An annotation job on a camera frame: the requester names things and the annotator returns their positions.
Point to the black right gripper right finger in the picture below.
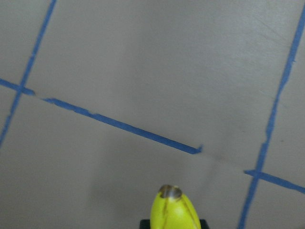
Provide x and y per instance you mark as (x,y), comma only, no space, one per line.
(204,224)

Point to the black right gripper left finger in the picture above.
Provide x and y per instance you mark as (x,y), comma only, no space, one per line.
(144,224)

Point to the yellow banana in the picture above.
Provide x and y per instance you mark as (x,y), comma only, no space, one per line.
(172,209)

